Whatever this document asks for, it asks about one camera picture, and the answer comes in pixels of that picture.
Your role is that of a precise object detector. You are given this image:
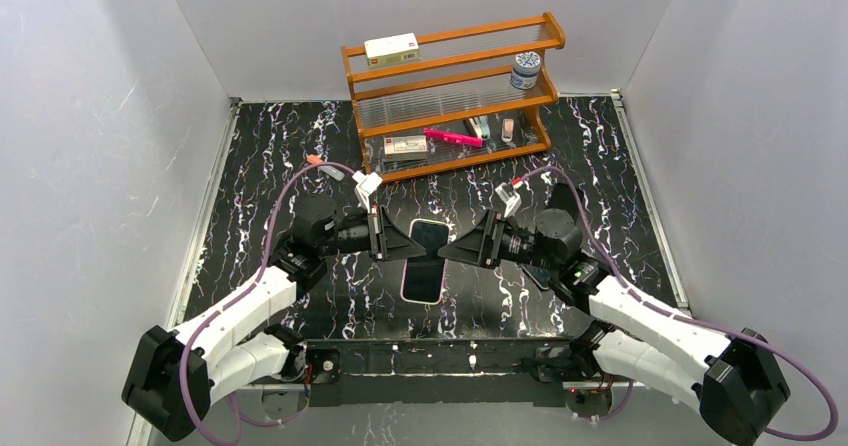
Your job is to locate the black smartphone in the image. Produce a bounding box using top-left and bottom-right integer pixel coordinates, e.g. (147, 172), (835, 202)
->
(402, 220), (450, 303)

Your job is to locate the beige phone case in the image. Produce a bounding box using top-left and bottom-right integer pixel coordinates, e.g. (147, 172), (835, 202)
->
(399, 218), (452, 306)

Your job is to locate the smartphone with silver edge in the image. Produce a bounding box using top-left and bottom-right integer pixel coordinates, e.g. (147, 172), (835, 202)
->
(519, 264), (551, 291)

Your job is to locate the black phone case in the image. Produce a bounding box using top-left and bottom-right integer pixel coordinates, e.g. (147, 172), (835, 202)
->
(546, 183), (585, 219)

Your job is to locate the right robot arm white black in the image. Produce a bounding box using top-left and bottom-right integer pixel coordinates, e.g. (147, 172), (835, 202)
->
(438, 209), (790, 445)

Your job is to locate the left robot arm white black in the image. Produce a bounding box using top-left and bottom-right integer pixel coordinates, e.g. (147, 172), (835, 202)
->
(121, 194), (426, 441)

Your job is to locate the orange grey utility knife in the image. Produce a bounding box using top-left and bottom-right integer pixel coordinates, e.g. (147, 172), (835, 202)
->
(307, 154), (345, 182)

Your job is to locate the white red box bottom shelf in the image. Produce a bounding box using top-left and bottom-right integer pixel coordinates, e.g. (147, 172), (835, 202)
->
(383, 135), (429, 162)

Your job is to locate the pink marker pen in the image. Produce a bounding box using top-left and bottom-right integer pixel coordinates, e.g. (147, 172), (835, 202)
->
(423, 128), (484, 148)

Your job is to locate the small pink eraser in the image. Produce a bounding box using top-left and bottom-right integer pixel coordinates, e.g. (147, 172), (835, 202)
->
(501, 118), (514, 143)

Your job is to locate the white green correction tape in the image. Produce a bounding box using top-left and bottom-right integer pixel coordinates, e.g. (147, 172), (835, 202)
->
(465, 116), (490, 140)

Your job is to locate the orange wooden shelf rack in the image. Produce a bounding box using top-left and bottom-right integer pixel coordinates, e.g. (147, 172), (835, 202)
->
(341, 12), (566, 182)

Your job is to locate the white blue patterned jar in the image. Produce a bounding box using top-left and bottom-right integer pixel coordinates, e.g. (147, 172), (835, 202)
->
(510, 51), (542, 90)

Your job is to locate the white green box top shelf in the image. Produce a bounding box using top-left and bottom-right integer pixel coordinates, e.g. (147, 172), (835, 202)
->
(363, 32), (420, 69)

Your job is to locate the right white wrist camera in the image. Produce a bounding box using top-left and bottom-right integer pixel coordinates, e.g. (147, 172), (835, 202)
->
(495, 178), (524, 218)

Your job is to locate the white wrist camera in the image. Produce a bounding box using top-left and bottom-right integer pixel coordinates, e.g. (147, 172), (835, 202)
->
(495, 178), (524, 218)
(352, 171), (383, 213)

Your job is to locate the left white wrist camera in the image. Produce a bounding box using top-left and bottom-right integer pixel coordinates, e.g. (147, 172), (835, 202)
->
(352, 171), (383, 213)

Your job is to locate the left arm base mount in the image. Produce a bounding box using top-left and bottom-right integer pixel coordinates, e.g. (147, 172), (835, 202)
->
(261, 348), (341, 424)

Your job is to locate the aluminium front rail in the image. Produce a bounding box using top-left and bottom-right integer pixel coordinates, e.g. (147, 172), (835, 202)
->
(125, 379), (757, 446)

